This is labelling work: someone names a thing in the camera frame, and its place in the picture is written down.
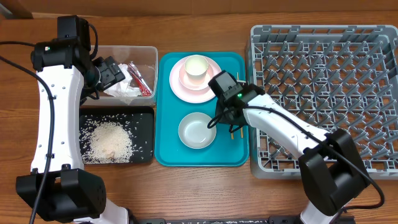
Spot clear plastic bin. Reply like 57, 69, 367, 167
84, 45, 158, 106

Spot small pink plate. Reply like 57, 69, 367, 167
179, 63, 214, 91

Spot grey dishwasher rack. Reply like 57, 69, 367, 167
246, 25, 397, 180

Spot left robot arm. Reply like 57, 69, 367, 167
16, 36, 133, 223

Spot black plastic tray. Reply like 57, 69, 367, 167
77, 106, 155, 165

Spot white tissue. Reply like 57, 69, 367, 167
104, 63, 142, 97

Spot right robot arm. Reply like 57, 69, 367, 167
210, 83, 370, 223

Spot teal serving tray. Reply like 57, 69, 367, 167
154, 52, 249, 167

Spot grey bowl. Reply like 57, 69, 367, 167
178, 112, 216, 149

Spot rice pile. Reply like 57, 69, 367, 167
79, 112, 154, 164

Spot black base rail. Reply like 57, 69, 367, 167
127, 215, 356, 224

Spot red sauce packet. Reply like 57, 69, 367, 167
127, 62, 152, 96

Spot white cup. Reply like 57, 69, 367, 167
183, 55, 208, 85

